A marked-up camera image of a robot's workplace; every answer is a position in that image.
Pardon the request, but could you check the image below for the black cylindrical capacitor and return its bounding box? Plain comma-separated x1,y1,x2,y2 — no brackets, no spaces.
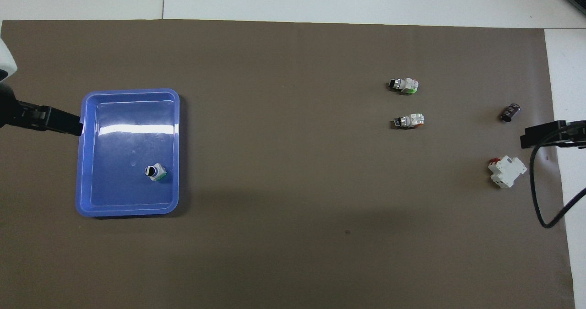
500,102,522,122

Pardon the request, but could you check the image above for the white circuit breaker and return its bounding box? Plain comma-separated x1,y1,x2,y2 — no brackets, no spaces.
488,156,528,189

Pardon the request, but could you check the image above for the brown table mat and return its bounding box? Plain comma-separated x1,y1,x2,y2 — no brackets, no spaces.
0,20,575,309

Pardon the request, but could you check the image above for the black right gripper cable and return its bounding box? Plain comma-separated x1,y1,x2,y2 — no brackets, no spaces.
529,128,586,229

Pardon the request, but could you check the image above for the selector switch with green base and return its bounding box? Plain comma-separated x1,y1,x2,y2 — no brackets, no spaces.
388,78,419,94

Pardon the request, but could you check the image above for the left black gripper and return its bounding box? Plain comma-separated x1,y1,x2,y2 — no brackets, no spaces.
0,83,84,136

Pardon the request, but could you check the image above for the selector switch with green block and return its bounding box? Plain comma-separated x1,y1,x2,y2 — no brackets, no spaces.
144,163,168,183

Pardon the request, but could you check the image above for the selector switch with orange base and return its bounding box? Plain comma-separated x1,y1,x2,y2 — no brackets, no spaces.
392,113,425,130

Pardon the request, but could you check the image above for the blue plastic tray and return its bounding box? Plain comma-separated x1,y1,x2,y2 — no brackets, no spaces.
75,88,180,218

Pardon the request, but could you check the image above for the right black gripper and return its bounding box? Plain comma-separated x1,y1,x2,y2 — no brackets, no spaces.
520,120,586,149

